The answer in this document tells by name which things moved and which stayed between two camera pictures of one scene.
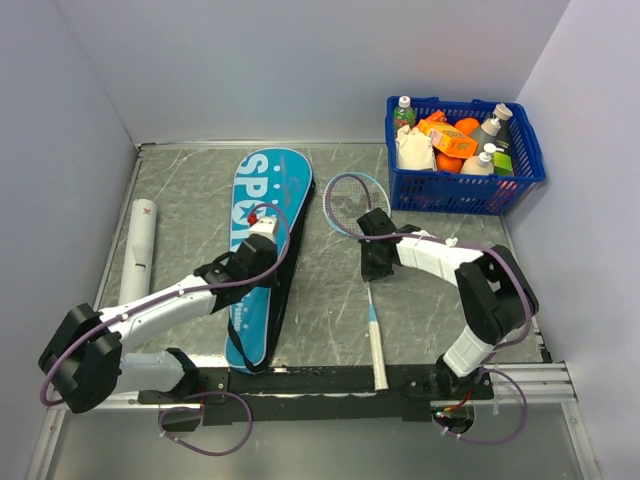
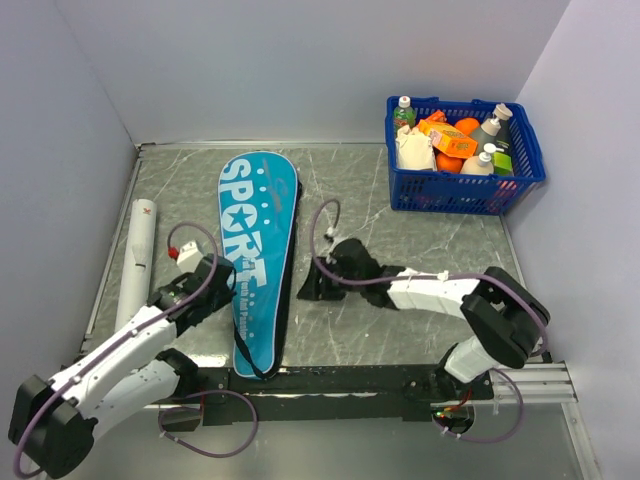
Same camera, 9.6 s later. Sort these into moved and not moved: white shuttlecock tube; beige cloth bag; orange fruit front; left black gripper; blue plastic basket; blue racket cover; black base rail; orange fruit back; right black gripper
Moved: left black gripper; right black gripper; blue racket cover
Not moved: white shuttlecock tube; orange fruit back; orange fruit front; beige cloth bag; black base rail; blue plastic basket
